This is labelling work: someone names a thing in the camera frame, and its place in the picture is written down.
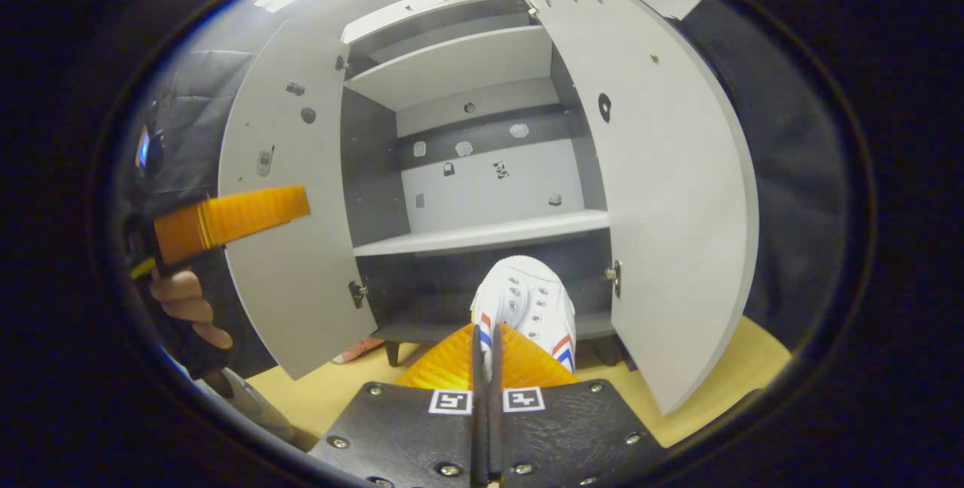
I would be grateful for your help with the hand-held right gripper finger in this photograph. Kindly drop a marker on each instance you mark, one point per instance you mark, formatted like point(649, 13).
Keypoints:
point(479, 367)
point(495, 367)

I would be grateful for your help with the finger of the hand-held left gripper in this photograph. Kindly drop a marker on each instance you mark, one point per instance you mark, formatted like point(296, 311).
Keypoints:
point(226, 221)

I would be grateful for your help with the white shoe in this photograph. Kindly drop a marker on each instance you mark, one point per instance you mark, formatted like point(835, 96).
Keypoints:
point(527, 300)

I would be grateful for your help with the white cabinet door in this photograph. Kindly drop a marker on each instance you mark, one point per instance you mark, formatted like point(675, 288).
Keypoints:
point(294, 277)
point(670, 194)

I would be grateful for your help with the white shoe cabinet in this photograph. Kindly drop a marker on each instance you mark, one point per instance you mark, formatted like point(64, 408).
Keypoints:
point(489, 187)

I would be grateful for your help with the white cabinet shelf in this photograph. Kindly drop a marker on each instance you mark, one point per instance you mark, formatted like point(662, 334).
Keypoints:
point(482, 234)
point(452, 66)

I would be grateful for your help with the person's grey clothing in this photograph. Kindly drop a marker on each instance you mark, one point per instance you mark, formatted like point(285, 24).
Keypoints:
point(252, 405)

